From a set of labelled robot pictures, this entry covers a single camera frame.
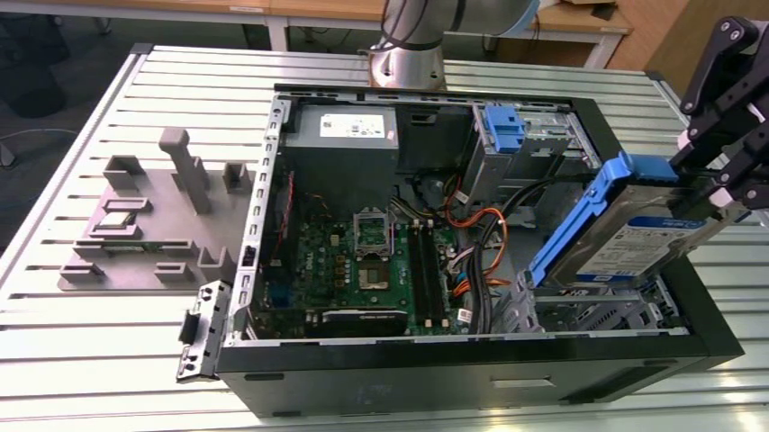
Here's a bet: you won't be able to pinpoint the blue plastic drive latch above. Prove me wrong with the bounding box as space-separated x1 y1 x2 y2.
484 105 528 154

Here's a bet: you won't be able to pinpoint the brown wooden cabinet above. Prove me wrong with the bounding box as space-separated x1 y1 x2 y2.
612 0 769 127

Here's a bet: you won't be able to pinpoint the metal disk bay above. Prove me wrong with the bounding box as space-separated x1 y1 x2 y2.
510 269 690 335

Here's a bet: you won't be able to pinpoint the metal optical drive cage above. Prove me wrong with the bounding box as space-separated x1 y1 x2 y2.
465 105 602 203

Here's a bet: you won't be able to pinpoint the green RAM stick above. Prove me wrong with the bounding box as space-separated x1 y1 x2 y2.
102 243 163 254

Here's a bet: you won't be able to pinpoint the wooden desk with white frame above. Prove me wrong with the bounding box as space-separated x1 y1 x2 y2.
35 0 636 71

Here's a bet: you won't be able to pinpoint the black graphics card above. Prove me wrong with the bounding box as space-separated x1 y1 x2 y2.
303 308 410 338

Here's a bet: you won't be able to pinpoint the silver CPU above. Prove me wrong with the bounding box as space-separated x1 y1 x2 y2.
95 214 138 231

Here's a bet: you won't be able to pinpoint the hard disk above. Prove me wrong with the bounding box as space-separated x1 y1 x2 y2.
528 150 732 289

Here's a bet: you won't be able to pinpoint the green motherboard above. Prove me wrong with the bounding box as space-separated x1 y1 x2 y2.
249 211 476 338

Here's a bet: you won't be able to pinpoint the metal socket cover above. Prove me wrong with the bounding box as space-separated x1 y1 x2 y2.
357 259 397 293

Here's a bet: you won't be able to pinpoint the thin red wire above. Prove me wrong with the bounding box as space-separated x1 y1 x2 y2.
270 169 297 267

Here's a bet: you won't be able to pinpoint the black RAM slot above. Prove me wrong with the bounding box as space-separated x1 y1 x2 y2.
423 219 452 328
407 219 434 328

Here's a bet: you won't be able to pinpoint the hinged metal case bracket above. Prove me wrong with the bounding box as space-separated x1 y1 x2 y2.
175 278 237 383

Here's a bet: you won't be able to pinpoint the grey parts rack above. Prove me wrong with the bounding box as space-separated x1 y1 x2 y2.
56 127 258 296

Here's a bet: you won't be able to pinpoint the black wire bundle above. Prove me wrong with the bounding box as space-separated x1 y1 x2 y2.
465 173 596 337

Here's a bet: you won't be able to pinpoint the CPU socket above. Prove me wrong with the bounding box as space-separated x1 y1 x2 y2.
351 209 393 260

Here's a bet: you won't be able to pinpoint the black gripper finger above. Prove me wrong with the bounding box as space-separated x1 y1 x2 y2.
669 16 763 218
712 103 769 218

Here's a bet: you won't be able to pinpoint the grey power supply unit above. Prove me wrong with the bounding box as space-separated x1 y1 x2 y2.
281 103 402 212

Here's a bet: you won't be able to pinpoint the orange wire bundle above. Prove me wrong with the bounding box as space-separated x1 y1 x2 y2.
442 177 513 301

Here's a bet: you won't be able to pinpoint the black open PC case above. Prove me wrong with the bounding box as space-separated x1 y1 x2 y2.
213 82 747 418

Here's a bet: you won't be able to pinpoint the white floor cable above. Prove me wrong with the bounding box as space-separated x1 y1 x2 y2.
0 128 79 140

